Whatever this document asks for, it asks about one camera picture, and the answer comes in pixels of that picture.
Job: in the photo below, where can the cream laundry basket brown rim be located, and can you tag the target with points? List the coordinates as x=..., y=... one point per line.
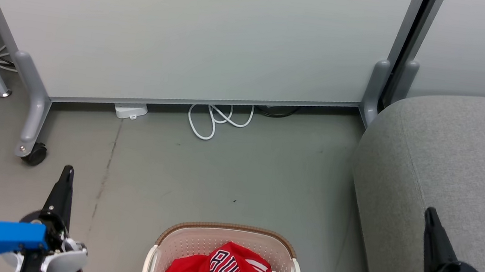
x=191, y=241

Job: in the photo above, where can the narrow white partition panel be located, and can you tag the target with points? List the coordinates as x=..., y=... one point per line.
x=484, y=46

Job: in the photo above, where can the white power adapter box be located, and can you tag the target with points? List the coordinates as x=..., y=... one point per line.
x=130, y=110

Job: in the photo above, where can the white partition panel grey frame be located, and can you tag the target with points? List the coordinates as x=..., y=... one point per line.
x=200, y=32

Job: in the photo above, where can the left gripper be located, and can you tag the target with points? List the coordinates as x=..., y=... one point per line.
x=62, y=260

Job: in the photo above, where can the black caster wheel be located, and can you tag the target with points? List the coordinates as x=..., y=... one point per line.
x=36, y=155

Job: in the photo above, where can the grey fabric sofa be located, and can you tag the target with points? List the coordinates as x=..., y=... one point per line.
x=459, y=164

